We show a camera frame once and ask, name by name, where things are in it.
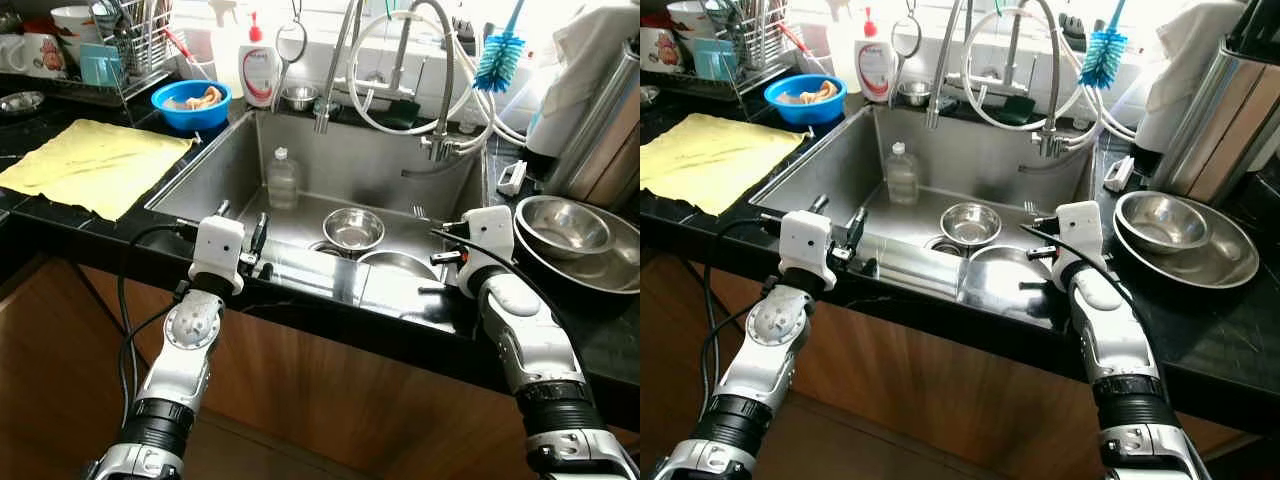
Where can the stainless steel sink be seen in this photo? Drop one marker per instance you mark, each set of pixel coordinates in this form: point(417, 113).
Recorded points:
point(340, 155)
point(960, 150)

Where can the steel knife block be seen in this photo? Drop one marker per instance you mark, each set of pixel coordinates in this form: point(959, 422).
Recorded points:
point(600, 140)
point(1225, 120)

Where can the tiny steel bowl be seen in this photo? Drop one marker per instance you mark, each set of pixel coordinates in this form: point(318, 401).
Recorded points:
point(300, 97)
point(915, 93)

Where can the blue plastic bowl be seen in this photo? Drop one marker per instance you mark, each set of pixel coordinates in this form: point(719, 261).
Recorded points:
point(190, 120)
point(803, 113)

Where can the white plastic clip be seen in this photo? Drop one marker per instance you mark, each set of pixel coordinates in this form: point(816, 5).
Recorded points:
point(512, 180)
point(1119, 175)

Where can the dark green sponge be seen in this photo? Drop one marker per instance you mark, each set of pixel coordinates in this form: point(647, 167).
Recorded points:
point(1022, 107)
point(408, 112)

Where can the small steel bowl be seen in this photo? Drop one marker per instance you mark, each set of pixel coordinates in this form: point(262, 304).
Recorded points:
point(971, 225)
point(353, 230)

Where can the blue bottle brush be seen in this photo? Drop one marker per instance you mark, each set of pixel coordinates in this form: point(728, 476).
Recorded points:
point(498, 60)
point(1103, 55)

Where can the red lid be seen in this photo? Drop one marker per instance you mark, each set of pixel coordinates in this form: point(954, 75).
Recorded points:
point(38, 27)
point(652, 22)

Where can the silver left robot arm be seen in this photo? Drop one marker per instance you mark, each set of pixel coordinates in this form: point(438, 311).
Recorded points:
point(185, 345)
point(775, 325)

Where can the white ceramic bowl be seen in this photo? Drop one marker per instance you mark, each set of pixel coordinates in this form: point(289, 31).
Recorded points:
point(72, 18)
point(688, 15)

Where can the gooseneck coil faucet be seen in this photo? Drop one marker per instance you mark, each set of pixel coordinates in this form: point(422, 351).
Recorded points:
point(1058, 85)
point(446, 85)

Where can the medium steel bowl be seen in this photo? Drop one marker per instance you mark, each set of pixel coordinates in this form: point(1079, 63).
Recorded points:
point(1163, 222)
point(565, 228)

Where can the white cartoon mug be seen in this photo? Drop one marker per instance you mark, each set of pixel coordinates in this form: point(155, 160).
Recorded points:
point(45, 55)
point(662, 50)

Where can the white towel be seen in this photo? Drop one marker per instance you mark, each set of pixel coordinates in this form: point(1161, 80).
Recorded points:
point(1185, 70)
point(580, 60)

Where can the teal plastic cup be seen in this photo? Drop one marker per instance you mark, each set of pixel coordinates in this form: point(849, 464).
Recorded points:
point(100, 66)
point(715, 62)

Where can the small steel dish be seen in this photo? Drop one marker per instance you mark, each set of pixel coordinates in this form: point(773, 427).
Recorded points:
point(648, 96)
point(20, 104)

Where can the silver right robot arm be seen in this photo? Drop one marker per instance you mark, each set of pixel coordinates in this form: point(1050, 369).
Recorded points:
point(1110, 335)
point(525, 340)

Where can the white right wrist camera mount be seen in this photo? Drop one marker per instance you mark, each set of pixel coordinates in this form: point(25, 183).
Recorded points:
point(1078, 232)
point(488, 235)

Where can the clear plastic bottle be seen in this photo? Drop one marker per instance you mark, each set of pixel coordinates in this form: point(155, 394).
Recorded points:
point(283, 187)
point(902, 182)

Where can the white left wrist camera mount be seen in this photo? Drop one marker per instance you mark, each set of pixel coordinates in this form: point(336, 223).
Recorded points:
point(803, 240)
point(213, 245)

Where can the white soap pump bottle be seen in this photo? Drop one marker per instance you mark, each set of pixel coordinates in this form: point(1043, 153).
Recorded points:
point(258, 75)
point(874, 70)

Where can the wooden cabinet front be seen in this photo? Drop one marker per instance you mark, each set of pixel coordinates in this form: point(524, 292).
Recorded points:
point(950, 400)
point(330, 400)

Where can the peach scrubbing cloth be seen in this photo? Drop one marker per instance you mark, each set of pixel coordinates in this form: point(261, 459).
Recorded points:
point(207, 97)
point(822, 91)

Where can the yellow cloth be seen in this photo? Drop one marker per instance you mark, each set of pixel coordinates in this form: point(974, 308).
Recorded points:
point(90, 165)
point(710, 160)

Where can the round steel strainer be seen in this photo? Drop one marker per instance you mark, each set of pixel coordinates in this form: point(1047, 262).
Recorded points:
point(906, 38)
point(291, 42)

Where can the flexible steel faucet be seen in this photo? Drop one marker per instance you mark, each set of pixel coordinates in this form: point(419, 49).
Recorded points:
point(335, 65)
point(948, 60)

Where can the flat steel plate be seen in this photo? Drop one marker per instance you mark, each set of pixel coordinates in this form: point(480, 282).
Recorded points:
point(395, 265)
point(1005, 260)

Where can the white spray bottle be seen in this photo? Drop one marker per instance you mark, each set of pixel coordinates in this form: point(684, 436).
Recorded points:
point(842, 45)
point(225, 50)

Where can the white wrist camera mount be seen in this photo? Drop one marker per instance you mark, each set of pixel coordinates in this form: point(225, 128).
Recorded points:
point(213, 245)
point(803, 240)
point(488, 235)
point(1078, 232)

